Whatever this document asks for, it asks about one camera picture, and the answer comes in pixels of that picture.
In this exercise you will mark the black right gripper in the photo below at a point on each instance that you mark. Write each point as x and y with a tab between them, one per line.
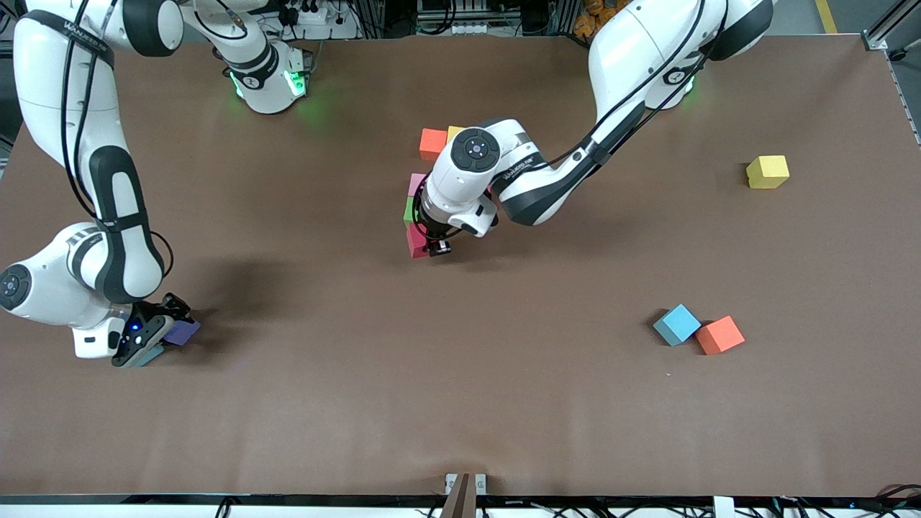
170	308

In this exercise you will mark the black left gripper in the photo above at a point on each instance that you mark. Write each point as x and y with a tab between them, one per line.
430	235

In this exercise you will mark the red foam cube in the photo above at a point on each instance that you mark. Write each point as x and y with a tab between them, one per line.
415	243

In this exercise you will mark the purple foam cube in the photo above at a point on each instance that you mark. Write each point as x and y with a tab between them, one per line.
182	332

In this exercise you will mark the green foam cube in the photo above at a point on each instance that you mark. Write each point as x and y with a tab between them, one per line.
408	210

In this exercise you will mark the pink foam cube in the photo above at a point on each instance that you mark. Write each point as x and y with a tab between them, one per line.
416	183

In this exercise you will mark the orange foam cube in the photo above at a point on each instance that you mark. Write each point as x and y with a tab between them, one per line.
432	142
719	335

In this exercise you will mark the yellow foam cube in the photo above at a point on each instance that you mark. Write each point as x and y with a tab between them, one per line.
453	132
768	173

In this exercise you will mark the blue foam cube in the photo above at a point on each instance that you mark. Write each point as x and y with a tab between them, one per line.
151	356
676	324

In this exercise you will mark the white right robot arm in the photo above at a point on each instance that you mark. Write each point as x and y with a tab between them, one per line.
72	144

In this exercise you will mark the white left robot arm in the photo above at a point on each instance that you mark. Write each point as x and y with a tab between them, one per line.
626	65

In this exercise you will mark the table cover sheet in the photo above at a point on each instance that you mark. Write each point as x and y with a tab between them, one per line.
460	403

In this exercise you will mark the white power strip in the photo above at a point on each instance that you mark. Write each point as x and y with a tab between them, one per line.
464	29
327	30

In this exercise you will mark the orange snack bags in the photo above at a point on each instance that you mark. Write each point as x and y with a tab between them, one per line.
586	21

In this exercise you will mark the small white box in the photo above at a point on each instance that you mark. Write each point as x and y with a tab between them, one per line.
723	507

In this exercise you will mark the silver metal bracket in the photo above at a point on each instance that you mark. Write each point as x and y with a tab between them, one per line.
450	482

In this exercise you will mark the brown wooden post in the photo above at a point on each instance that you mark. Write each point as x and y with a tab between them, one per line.
460	503

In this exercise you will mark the aluminium frame profile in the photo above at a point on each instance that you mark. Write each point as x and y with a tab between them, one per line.
892	21

